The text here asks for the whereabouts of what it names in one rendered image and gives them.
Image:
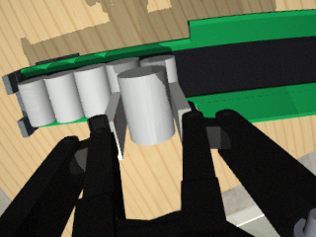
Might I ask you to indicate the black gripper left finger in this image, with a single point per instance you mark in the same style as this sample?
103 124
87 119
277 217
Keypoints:
43 206

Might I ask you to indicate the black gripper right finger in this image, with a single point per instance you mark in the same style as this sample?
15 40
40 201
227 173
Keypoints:
282 188

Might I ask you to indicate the black block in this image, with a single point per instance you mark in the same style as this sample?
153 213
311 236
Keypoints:
20 78

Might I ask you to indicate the dark green flat panel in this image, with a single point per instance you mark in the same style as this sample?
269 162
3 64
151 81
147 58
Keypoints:
265 108

